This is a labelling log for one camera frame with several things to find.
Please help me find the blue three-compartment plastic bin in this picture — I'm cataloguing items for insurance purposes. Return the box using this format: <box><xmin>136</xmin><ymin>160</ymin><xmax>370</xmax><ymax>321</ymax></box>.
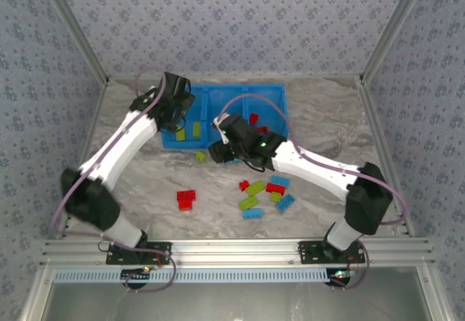
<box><xmin>161</xmin><ymin>84</ymin><xmax>291</xmax><ymax>151</ymax></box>

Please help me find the small electronics board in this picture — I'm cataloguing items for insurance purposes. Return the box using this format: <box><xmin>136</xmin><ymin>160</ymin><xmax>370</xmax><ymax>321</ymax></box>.
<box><xmin>121</xmin><ymin>267</ymin><xmax>152</xmax><ymax>285</ymax></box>
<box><xmin>326</xmin><ymin>268</ymin><xmax>359</xmax><ymax>288</ymax></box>

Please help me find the grey metal lower panel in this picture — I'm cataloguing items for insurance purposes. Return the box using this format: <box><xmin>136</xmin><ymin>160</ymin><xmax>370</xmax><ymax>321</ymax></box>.
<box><xmin>46</xmin><ymin>283</ymin><xmax>433</xmax><ymax>321</ymax></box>

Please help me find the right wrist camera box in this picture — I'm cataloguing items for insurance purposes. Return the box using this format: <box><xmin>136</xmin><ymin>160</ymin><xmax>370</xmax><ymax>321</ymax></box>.
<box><xmin>212</xmin><ymin>114</ymin><xmax>234</xmax><ymax>145</ymax></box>

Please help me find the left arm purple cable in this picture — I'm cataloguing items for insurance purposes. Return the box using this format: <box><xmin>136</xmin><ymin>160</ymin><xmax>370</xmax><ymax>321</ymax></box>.
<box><xmin>49</xmin><ymin>67</ymin><xmax>178</xmax><ymax>293</ymax></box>

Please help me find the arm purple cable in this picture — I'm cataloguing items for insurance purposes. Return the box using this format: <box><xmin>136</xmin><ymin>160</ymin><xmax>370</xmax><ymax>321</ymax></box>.
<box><xmin>219</xmin><ymin>94</ymin><xmax>410</xmax><ymax>291</ymax></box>
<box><xmin>49</xmin><ymin>67</ymin><xmax>178</xmax><ymax>293</ymax></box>

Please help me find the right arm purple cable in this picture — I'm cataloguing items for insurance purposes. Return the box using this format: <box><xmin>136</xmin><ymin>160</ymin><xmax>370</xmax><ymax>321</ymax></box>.
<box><xmin>219</xmin><ymin>94</ymin><xmax>410</xmax><ymax>291</ymax></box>

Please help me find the aluminium side rail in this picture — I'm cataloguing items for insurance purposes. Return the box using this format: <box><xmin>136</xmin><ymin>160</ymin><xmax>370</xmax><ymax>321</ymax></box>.
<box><xmin>357</xmin><ymin>77</ymin><xmax>417</xmax><ymax>238</ymax></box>
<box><xmin>54</xmin><ymin>79</ymin><xmax>110</xmax><ymax>240</ymax></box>

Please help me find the wide aluminium base rail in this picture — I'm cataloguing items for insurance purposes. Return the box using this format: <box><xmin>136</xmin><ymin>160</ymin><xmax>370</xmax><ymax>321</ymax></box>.
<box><xmin>39</xmin><ymin>237</ymin><xmax>435</xmax><ymax>266</ymax></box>

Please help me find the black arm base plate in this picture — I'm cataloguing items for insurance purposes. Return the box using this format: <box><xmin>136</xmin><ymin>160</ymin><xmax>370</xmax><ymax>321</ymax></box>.
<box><xmin>298</xmin><ymin>240</ymin><xmax>366</xmax><ymax>265</ymax></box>
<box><xmin>105</xmin><ymin>241</ymin><xmax>172</xmax><ymax>265</ymax></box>

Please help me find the aluminium frame post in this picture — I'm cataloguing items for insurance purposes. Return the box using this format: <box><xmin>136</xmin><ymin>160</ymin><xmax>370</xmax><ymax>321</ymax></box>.
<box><xmin>358</xmin><ymin>0</ymin><xmax>435</xmax><ymax>84</ymax></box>
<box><xmin>35</xmin><ymin>0</ymin><xmax>110</xmax><ymax>84</ymax></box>

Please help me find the slotted white cable duct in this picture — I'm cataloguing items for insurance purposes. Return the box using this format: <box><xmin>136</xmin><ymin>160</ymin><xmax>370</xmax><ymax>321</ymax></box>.
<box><xmin>54</xmin><ymin>267</ymin><xmax>330</xmax><ymax>284</ymax></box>

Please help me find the aluminium frame leg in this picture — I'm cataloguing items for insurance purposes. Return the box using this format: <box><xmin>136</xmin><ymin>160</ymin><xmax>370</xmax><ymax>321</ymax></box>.
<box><xmin>17</xmin><ymin>264</ymin><xmax>55</xmax><ymax>321</ymax></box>
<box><xmin>416</xmin><ymin>264</ymin><xmax>455</xmax><ymax>321</ymax></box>

